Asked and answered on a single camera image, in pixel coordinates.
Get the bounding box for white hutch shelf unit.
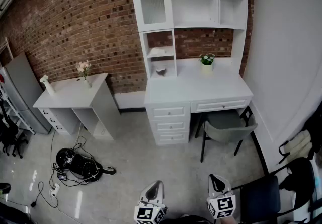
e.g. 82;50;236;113
128;0;250;80

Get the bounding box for small white drawer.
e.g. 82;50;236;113
151;106;186;119
152;120;188;132
153;133;190;143

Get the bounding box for white leaning frame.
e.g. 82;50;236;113
3;36;14;60

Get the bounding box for wide white drawer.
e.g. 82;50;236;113
194;100;249;113

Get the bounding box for white metal rack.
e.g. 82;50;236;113
0;84;36;135

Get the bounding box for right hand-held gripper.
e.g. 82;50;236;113
206;174;236;219

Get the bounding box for black office chair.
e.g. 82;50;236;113
0;99;30;160

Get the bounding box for white side table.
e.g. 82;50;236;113
32;72;122;141

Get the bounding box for white power strip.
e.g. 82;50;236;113
49;182;61;197

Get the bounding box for white desk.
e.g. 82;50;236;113
143;57;254;146

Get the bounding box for black round base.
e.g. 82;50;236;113
0;182;12;195

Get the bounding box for cream and black backpack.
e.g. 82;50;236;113
276;129;318;166

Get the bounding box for black equipment pack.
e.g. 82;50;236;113
55;147;104;183

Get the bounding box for white vase with white flower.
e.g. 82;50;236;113
39;74;56;96

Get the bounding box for black cable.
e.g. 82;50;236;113
35;181;60;209
71;135;88;155
49;129;57;186

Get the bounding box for glass vase with pink flowers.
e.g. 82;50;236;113
75;60;93;89

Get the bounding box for black metal chair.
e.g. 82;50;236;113
231;157;316;224

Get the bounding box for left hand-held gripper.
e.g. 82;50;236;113
134;180;168;224

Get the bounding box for potted flowers in cream pot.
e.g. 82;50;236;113
199;53;216;73

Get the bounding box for black and white handheld device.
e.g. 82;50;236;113
101;165;117;176

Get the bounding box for grey upholstered chair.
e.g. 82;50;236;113
195;106;259;163

